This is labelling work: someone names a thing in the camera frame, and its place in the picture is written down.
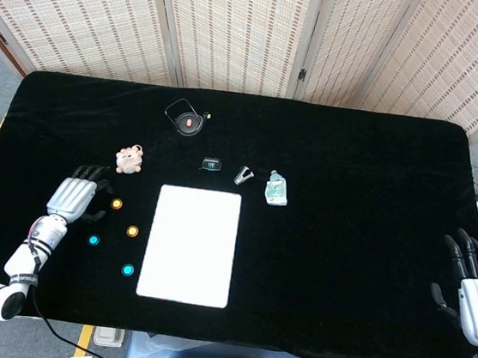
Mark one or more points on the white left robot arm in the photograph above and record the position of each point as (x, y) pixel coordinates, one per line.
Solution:
(28, 250)

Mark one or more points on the white box on floor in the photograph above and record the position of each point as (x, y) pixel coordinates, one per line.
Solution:
(108, 337)

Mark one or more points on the teal disc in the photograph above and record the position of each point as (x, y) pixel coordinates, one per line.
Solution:
(94, 240)
(128, 270)

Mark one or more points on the metal binder clip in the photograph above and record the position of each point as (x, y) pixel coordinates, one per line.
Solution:
(243, 176)

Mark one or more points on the black teapot with orange knob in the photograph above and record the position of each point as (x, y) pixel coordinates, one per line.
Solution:
(189, 123)

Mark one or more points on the black velvet tablecloth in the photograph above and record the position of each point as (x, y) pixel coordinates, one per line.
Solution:
(344, 243)

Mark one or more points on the beige plush animal toy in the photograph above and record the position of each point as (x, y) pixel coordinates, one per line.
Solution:
(129, 160)

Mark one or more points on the black screen hinge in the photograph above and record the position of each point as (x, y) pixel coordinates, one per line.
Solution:
(301, 74)

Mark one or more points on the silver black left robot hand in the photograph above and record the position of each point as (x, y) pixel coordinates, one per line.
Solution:
(73, 196)

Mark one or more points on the orange disc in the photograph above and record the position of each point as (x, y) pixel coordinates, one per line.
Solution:
(116, 204)
(132, 231)

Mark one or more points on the white magnetic board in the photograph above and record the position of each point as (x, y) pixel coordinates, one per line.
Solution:
(190, 247)

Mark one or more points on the woven folding screen panel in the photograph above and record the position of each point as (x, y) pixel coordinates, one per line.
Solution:
(464, 62)
(239, 28)
(357, 50)
(76, 13)

